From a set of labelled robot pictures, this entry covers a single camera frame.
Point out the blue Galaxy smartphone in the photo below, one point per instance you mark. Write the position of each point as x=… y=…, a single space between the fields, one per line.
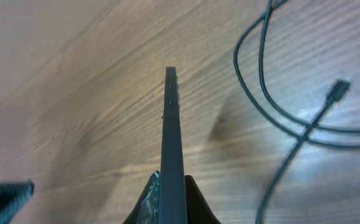
x=172 y=199

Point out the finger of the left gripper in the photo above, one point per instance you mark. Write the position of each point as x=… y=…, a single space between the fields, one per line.
x=13 y=196

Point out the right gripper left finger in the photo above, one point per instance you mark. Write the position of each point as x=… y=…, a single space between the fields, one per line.
x=146 y=210

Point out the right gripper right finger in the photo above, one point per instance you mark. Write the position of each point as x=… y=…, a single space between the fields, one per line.
x=198 y=211

